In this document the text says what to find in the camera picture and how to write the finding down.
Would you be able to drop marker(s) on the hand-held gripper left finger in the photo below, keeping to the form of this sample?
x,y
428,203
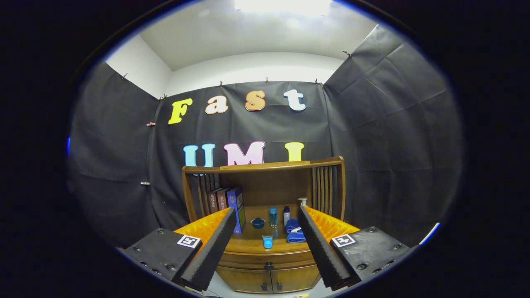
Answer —
x,y
215,248

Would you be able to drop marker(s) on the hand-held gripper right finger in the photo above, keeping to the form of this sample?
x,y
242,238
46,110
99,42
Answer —
x,y
321,248

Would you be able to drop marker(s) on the wooden drawer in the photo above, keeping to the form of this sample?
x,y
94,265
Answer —
x,y
244,260

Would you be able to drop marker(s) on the blue white cosmetic tube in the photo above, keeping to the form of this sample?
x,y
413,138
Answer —
x,y
268,242

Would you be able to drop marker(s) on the wooden countertop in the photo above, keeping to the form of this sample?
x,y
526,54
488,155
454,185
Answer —
x,y
252,242

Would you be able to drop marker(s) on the wooden cabinet door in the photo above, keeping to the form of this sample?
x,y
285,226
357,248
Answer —
x,y
244,280
296,279

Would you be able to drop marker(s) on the wooden cabinet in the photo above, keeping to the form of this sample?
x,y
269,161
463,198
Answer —
x,y
269,186

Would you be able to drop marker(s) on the blue folded towel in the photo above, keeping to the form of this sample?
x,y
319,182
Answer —
x,y
295,236

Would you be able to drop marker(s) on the dark brown book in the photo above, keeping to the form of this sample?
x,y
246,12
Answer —
x,y
213,203

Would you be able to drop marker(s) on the blue book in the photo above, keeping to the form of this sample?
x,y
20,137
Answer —
x,y
236,207

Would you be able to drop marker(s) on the white bottle with blue cap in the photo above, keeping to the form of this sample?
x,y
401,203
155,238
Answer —
x,y
286,217

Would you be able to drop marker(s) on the light brown book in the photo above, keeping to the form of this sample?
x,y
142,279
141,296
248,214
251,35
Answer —
x,y
222,200

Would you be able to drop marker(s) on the blue lidded teacup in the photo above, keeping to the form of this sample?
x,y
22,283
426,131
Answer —
x,y
258,223

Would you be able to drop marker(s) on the white pump bottle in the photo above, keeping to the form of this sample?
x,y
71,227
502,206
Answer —
x,y
302,202

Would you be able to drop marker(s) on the clear blue bottle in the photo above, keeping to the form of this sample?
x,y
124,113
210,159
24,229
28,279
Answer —
x,y
273,217

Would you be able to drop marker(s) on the black backdrop cloth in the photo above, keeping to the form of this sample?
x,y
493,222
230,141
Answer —
x,y
269,128

